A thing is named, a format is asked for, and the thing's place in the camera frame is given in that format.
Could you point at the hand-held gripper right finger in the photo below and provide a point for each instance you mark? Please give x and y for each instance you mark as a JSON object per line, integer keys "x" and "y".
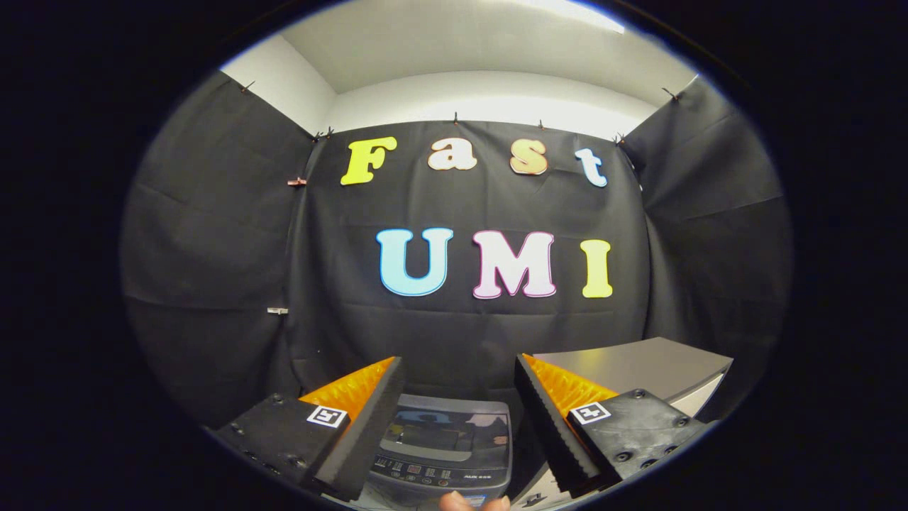
{"x": 550, "y": 433}

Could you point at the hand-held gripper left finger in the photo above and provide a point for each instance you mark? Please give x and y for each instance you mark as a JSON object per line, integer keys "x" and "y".
{"x": 369, "y": 433}

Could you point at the grey washing machine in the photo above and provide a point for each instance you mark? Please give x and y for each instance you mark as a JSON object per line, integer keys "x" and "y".
{"x": 440, "y": 474}

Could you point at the grey cabinet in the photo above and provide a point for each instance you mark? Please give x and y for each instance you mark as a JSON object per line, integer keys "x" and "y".
{"x": 638, "y": 362}

